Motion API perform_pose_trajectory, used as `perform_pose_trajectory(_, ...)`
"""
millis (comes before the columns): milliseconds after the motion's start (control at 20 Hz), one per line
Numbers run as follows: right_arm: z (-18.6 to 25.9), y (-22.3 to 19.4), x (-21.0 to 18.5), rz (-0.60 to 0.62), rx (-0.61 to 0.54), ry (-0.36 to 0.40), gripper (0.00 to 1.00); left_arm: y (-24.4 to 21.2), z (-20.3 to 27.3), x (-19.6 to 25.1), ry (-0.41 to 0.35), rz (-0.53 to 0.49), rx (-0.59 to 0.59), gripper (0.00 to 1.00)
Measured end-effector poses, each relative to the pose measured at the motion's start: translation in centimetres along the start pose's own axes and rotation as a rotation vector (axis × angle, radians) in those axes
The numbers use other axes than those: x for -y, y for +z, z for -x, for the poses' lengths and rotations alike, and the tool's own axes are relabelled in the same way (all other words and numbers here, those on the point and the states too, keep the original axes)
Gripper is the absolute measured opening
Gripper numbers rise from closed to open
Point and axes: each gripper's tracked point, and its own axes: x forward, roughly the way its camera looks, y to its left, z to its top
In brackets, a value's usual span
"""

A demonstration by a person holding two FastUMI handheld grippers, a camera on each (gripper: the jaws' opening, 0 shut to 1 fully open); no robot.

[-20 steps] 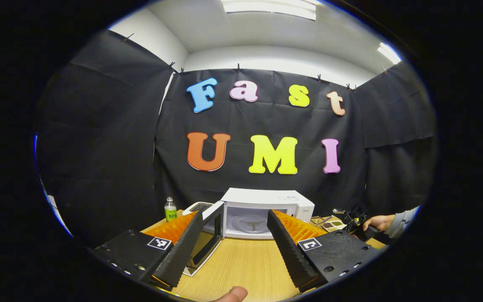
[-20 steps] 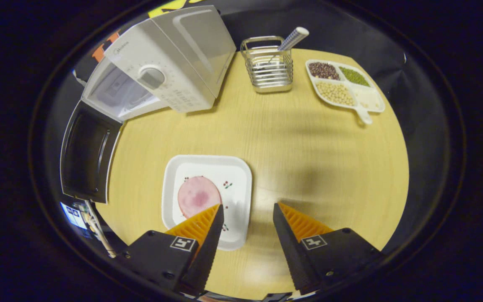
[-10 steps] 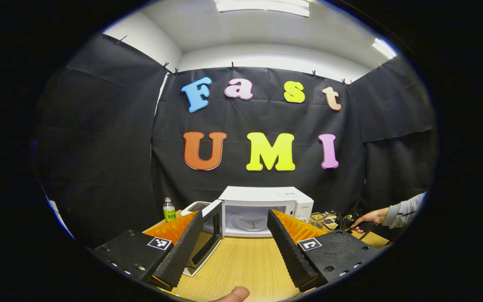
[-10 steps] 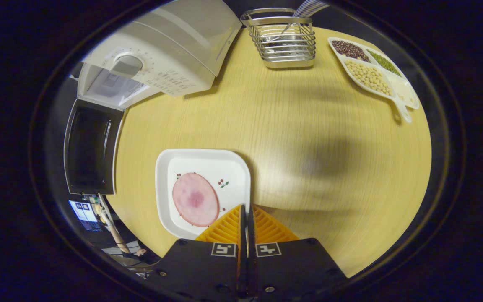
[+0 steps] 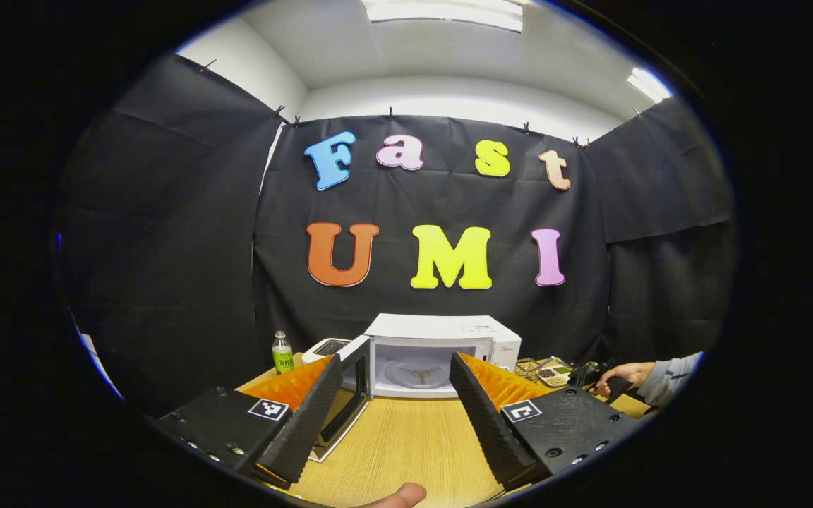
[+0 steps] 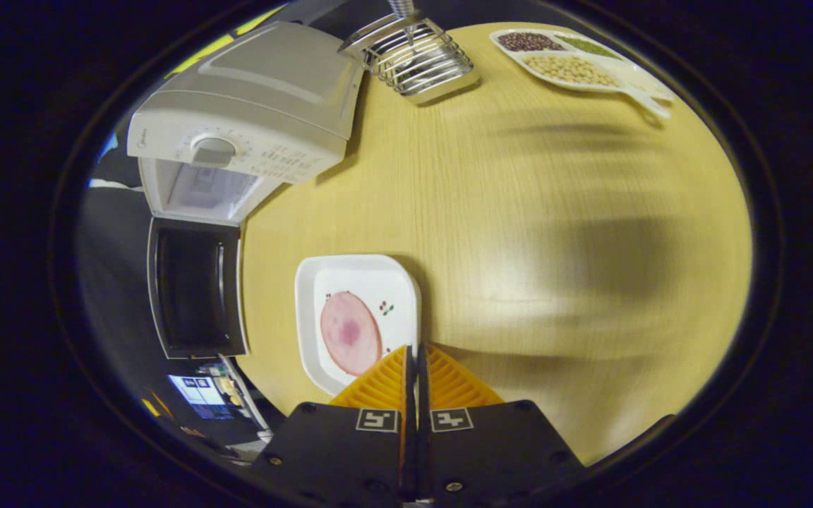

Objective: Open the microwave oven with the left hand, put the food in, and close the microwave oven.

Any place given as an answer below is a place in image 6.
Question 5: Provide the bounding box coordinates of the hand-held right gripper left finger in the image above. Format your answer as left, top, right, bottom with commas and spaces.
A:
248, 344, 418, 508

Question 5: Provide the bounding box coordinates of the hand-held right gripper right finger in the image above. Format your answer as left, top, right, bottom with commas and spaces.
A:
417, 344, 589, 508

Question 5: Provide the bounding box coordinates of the pink ham slice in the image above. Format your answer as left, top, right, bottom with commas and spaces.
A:
320, 291, 383, 377

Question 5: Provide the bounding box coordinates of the white square plate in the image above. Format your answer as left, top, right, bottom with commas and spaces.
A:
295, 254, 421, 397

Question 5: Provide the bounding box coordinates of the white microwave oven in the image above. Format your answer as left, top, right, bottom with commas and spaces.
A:
128, 21, 365, 361

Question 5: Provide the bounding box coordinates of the computer monitor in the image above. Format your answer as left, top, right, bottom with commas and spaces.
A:
167, 374, 238, 421

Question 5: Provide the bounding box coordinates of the white divided bean dish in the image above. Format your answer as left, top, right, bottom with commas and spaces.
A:
489, 28, 675, 121

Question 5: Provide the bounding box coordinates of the metal spoon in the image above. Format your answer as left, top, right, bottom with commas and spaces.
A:
387, 0, 423, 50

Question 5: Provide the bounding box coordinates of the metal wire rack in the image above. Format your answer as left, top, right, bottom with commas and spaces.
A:
339, 11, 481, 107

